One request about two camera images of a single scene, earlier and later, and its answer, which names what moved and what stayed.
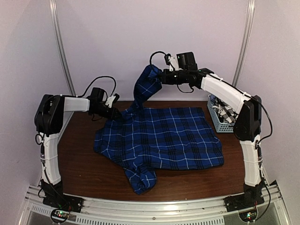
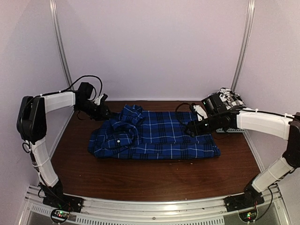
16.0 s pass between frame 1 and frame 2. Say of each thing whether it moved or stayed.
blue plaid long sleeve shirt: moved
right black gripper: moved
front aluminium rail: stayed
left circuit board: stayed
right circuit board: stayed
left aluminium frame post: stayed
